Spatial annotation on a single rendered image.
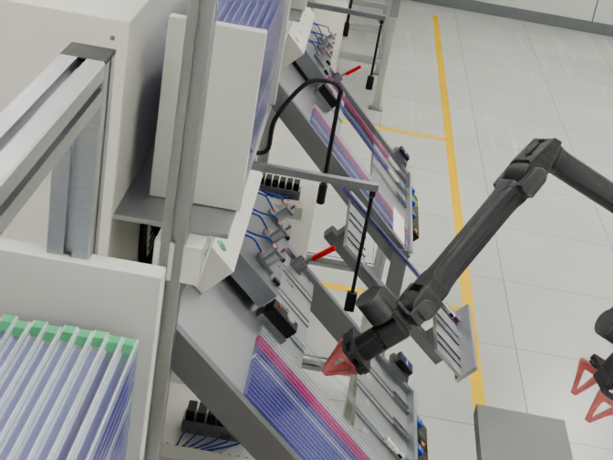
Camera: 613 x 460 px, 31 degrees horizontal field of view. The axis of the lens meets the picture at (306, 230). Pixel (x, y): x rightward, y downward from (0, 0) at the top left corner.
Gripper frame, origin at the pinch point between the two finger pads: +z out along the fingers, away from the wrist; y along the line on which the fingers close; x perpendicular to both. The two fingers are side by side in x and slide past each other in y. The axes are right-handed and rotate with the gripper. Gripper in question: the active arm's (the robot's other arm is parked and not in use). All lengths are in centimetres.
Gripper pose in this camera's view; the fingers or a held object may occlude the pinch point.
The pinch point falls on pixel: (327, 370)
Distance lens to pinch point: 239.1
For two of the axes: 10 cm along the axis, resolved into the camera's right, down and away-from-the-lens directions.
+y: -0.7, 4.1, -9.1
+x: 5.9, 7.5, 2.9
